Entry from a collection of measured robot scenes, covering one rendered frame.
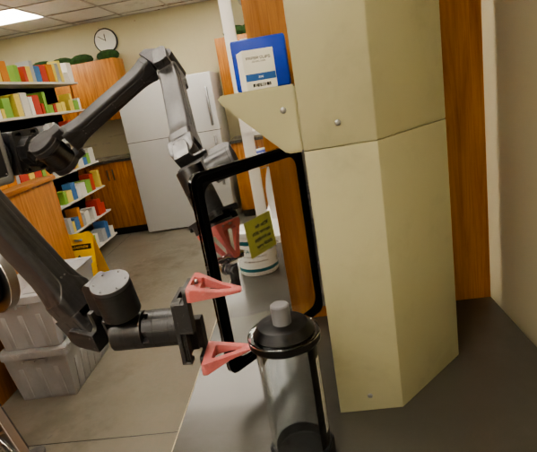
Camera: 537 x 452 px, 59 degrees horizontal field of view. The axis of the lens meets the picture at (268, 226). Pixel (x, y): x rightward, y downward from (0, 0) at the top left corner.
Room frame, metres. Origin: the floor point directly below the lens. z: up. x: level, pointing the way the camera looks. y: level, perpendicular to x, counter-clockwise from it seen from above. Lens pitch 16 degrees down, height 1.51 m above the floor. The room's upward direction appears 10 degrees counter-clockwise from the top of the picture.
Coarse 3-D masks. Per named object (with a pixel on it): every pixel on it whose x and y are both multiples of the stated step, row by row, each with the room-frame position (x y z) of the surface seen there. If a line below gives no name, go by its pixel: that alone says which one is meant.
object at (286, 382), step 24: (312, 336) 0.60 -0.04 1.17; (264, 360) 0.60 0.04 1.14; (288, 360) 0.58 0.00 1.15; (264, 384) 0.61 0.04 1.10; (288, 384) 0.58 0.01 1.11; (312, 384) 0.59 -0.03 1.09; (288, 408) 0.58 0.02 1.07; (312, 408) 0.59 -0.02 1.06; (288, 432) 0.59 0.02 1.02; (312, 432) 0.59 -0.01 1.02
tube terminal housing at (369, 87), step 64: (320, 0) 0.71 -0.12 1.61; (384, 0) 0.73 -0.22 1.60; (320, 64) 0.71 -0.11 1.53; (384, 64) 0.72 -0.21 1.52; (320, 128) 0.71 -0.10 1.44; (384, 128) 0.71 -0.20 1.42; (320, 192) 0.71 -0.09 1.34; (384, 192) 0.70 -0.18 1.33; (448, 192) 0.82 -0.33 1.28; (320, 256) 0.71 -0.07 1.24; (384, 256) 0.70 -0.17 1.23; (448, 256) 0.81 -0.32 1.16; (384, 320) 0.70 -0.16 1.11; (448, 320) 0.81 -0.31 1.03; (384, 384) 0.70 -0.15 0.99
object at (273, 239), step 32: (288, 160) 0.99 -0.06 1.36; (192, 192) 0.81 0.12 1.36; (224, 192) 0.86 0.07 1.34; (256, 192) 0.91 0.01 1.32; (288, 192) 0.98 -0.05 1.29; (224, 224) 0.84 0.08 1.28; (256, 224) 0.90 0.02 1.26; (288, 224) 0.97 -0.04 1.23; (224, 256) 0.83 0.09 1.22; (256, 256) 0.89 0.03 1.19; (288, 256) 0.95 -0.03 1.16; (256, 288) 0.88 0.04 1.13; (288, 288) 0.94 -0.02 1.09; (256, 320) 0.87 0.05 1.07; (224, 352) 0.81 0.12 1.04
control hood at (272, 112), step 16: (224, 96) 0.73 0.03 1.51; (240, 96) 0.72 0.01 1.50; (256, 96) 0.72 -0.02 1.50; (272, 96) 0.72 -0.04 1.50; (288, 96) 0.71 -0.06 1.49; (240, 112) 0.72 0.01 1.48; (256, 112) 0.72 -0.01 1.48; (272, 112) 0.72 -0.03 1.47; (288, 112) 0.71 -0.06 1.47; (256, 128) 0.72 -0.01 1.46; (272, 128) 0.72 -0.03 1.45; (288, 128) 0.72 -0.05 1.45; (288, 144) 0.72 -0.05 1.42
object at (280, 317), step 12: (276, 312) 0.62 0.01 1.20; (288, 312) 0.62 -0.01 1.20; (264, 324) 0.63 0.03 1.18; (276, 324) 0.62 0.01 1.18; (288, 324) 0.62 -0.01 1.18; (300, 324) 0.61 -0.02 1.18; (312, 324) 0.63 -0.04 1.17; (264, 336) 0.60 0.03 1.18; (276, 336) 0.59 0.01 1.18; (288, 336) 0.59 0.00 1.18; (300, 336) 0.59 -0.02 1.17
